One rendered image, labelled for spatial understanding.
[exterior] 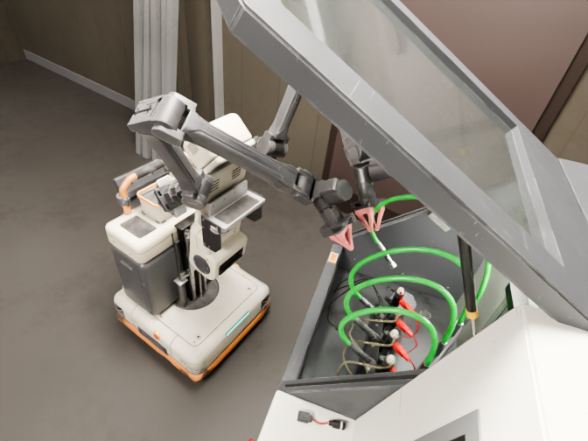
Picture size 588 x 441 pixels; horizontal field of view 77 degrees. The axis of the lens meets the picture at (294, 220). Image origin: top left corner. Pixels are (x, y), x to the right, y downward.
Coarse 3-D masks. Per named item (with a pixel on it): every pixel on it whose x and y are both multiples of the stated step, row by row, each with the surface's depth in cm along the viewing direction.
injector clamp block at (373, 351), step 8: (376, 304) 125; (376, 328) 118; (368, 336) 115; (368, 344) 113; (368, 352) 111; (376, 352) 111; (360, 360) 117; (376, 360) 109; (360, 368) 110; (368, 368) 107
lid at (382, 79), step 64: (256, 0) 45; (320, 0) 65; (384, 0) 93; (320, 64) 45; (384, 64) 67; (448, 64) 97; (384, 128) 46; (448, 128) 68; (512, 128) 101; (448, 192) 48; (512, 192) 70; (512, 256) 50; (576, 256) 65; (576, 320) 53
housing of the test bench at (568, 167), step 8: (560, 160) 107; (568, 160) 107; (568, 168) 103; (576, 168) 104; (584, 168) 104; (568, 176) 100; (576, 176) 100; (584, 176) 101; (576, 184) 97; (584, 184) 97; (576, 192) 93; (584, 192) 94; (576, 200) 92; (584, 200) 91; (584, 208) 88; (584, 216) 86
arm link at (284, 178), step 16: (176, 96) 86; (192, 112) 86; (160, 128) 82; (192, 128) 85; (208, 128) 87; (176, 144) 86; (208, 144) 88; (224, 144) 89; (240, 144) 91; (240, 160) 92; (256, 160) 92; (272, 160) 95; (272, 176) 95; (288, 176) 96; (304, 176) 100; (288, 192) 100; (304, 192) 98
